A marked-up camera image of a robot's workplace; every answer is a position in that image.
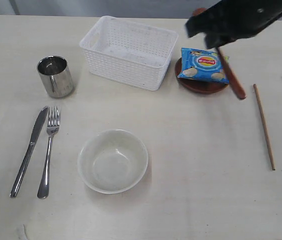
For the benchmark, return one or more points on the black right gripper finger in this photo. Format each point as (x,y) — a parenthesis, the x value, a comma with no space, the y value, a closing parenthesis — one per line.
(215,40)

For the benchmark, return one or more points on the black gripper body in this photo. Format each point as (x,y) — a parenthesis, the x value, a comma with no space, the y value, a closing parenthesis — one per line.
(242,19)

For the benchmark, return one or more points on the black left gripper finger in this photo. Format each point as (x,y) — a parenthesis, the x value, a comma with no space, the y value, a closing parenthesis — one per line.
(211,21)

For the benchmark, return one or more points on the blue chips bag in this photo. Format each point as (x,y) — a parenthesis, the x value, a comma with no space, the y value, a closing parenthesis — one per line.
(201,65)

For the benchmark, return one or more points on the dark red wooden spoon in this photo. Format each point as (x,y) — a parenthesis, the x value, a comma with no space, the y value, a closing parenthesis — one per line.
(233,81)

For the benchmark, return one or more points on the brown round plate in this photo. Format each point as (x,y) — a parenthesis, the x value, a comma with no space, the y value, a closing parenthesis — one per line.
(199,87)

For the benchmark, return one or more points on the wooden chopstick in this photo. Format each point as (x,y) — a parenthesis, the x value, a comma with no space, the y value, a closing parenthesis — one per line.
(264,126)

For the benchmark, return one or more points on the white perforated plastic basket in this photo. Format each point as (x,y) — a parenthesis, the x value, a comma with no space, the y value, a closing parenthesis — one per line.
(129,52)

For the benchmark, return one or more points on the grey ceramic bowl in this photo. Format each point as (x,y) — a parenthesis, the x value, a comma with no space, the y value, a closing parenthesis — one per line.
(112,162)

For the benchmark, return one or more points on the metal cup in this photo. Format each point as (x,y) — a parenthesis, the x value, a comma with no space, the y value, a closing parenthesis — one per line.
(55,75)

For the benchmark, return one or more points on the silver fork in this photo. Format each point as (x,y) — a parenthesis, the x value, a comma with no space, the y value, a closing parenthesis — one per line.
(53,126)

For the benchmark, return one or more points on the silver table knife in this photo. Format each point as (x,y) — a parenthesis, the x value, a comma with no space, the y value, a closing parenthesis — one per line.
(40,120)

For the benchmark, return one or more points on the tape piece on table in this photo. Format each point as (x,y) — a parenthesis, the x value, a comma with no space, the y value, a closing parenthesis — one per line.
(21,233)

